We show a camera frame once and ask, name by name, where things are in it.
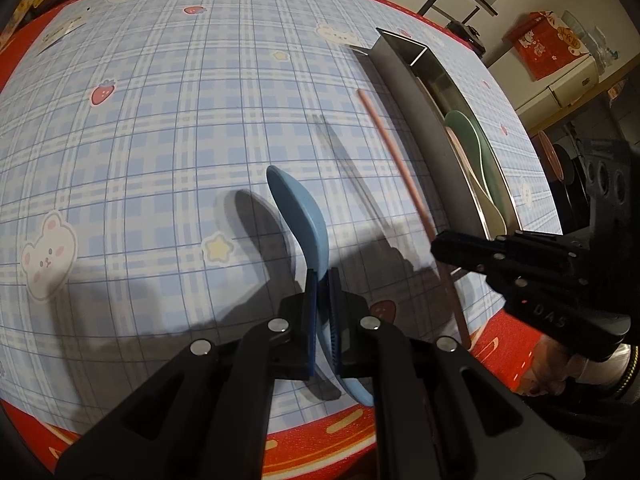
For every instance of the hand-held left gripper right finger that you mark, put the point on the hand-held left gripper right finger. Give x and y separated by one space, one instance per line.
334 320

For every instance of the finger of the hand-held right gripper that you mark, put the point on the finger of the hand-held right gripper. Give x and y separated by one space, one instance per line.
550 305
465 251

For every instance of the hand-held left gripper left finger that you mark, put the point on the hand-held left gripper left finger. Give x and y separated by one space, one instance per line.
311 330

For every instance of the beige spoon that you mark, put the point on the beige spoon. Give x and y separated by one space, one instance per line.
492 220

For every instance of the blue spoon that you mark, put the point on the blue spoon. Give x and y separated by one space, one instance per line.
300 210

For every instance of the green spoon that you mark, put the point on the green spoon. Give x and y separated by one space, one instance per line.
465 130

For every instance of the stainless steel utensil tray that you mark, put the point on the stainless steel utensil tray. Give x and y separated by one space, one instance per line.
425 135

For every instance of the pink chopstick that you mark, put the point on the pink chopstick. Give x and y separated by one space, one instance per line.
395 150

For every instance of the person's right forearm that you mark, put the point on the person's right forearm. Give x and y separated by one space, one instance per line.
631 375

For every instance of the person's right hand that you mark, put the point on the person's right hand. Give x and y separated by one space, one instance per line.
565 375

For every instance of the pink round basin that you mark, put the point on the pink round basin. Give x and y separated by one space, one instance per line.
547 157

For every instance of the white cabinet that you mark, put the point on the white cabinet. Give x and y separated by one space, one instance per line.
560 87

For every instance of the clear glass jar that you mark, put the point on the clear glass jar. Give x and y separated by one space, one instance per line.
590 40

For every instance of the blue plaid tablecloth red border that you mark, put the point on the blue plaid tablecloth red border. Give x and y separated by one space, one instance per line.
150 135

